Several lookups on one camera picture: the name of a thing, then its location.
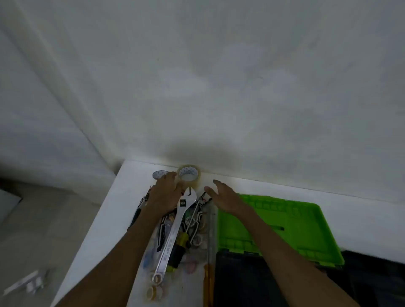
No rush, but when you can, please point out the person's right forearm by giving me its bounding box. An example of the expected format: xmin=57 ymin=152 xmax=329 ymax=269
xmin=240 ymin=208 xmax=360 ymax=307

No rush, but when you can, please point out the white power strip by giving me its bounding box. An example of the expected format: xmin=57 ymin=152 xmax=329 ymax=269
xmin=3 ymin=270 xmax=40 ymax=295

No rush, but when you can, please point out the orange handled screwdriver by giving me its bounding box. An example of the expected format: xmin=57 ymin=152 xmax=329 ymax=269
xmin=202 ymin=208 xmax=216 ymax=307

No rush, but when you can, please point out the yellow black screwdriver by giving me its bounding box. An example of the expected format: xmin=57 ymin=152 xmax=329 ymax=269
xmin=167 ymin=193 xmax=205 ymax=273

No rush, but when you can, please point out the black toolbox with green lid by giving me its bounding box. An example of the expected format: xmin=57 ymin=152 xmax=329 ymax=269
xmin=212 ymin=194 xmax=355 ymax=307

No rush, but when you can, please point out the person's left hand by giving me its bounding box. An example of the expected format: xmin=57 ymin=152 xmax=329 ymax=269
xmin=146 ymin=172 xmax=185 ymax=217

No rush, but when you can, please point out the pile of small tape rolls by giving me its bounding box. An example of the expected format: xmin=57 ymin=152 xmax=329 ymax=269
xmin=144 ymin=202 xmax=216 ymax=301

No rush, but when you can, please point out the black toolbox tray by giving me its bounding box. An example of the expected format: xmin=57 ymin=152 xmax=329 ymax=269
xmin=341 ymin=250 xmax=405 ymax=307

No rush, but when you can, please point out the silver adjustable wrench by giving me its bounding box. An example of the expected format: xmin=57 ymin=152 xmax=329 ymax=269
xmin=151 ymin=186 xmax=198 ymax=285

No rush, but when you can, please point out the white plug adapter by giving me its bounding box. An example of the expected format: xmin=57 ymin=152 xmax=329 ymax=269
xmin=27 ymin=269 xmax=53 ymax=293

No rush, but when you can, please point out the clear packing tape roll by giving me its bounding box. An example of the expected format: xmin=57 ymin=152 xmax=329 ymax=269
xmin=176 ymin=164 xmax=202 ymax=190

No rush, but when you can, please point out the person's left forearm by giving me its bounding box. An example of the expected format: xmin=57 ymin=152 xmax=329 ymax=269
xmin=55 ymin=208 xmax=173 ymax=307

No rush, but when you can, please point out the person's right hand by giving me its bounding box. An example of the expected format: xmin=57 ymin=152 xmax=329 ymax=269
xmin=203 ymin=179 xmax=254 ymax=223

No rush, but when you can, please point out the grey cabinet panel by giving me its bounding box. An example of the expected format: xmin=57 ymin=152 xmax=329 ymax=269
xmin=0 ymin=189 xmax=23 ymax=224

